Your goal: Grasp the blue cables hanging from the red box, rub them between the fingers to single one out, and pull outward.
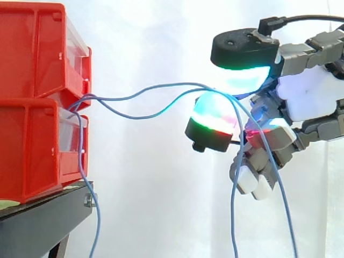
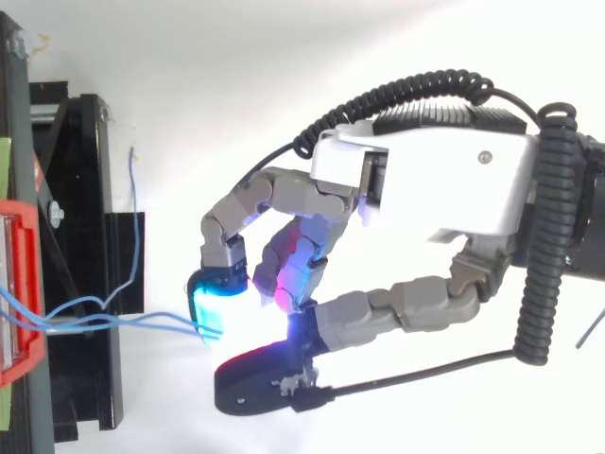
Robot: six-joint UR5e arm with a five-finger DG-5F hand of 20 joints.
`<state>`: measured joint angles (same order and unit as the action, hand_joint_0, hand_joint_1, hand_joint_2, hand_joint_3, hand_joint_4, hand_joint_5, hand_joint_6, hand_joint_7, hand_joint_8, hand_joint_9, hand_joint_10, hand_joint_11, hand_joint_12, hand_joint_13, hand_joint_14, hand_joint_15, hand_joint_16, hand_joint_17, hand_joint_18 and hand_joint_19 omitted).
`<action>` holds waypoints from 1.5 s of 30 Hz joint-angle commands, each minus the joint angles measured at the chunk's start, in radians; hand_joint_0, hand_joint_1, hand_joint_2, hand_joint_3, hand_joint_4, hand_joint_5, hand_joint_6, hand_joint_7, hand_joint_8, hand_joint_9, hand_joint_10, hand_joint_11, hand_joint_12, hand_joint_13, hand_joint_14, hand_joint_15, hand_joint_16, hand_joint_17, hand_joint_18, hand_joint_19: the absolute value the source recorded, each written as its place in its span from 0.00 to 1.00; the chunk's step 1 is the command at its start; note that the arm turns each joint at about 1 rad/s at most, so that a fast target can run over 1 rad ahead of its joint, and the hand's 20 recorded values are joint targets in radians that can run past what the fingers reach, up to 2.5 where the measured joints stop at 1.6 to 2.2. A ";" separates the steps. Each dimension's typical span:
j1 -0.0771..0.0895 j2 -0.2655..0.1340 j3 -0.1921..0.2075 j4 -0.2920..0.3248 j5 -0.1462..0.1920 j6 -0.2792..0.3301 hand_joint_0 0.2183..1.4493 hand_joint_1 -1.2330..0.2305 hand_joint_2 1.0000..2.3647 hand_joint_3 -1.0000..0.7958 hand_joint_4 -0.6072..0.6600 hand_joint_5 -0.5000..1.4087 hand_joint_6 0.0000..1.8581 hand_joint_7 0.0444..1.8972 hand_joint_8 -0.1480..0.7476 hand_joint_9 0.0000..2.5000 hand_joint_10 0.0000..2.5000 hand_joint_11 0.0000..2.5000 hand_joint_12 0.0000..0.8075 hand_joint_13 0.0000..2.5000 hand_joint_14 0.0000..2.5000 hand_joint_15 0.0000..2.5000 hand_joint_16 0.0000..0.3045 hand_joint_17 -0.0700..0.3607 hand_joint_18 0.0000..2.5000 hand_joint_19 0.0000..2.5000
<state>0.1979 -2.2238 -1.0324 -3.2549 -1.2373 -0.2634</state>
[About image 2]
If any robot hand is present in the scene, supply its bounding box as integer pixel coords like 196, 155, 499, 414
186, 101, 543, 418

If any blue cable bundle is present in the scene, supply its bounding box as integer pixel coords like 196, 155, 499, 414
0, 146, 224, 344

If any black metal stand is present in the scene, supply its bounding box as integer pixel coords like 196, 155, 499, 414
0, 11, 146, 454

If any red plastic bin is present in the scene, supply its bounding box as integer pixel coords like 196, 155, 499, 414
0, 198, 47, 390

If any black coiled cable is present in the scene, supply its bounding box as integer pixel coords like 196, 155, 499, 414
291, 69, 579, 368

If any thin black cable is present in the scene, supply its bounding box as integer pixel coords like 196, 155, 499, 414
233, 139, 306, 193
574, 306, 605, 351
290, 348, 519, 413

